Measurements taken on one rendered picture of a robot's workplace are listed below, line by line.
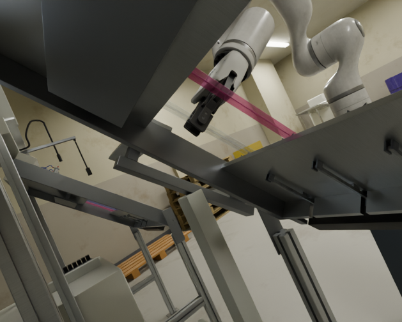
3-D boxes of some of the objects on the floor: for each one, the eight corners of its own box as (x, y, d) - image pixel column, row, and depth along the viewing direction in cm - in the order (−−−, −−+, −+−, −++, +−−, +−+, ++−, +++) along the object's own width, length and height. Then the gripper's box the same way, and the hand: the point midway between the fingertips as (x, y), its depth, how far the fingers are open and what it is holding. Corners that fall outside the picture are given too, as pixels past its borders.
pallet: (167, 240, 433) (164, 234, 433) (195, 235, 379) (192, 229, 379) (103, 283, 352) (100, 276, 352) (129, 284, 298) (125, 276, 298)
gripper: (271, 55, 48) (234, 127, 40) (225, 93, 62) (190, 153, 53) (242, 25, 46) (196, 96, 38) (201, 72, 60) (160, 131, 52)
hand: (198, 121), depth 47 cm, fingers closed, pressing on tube
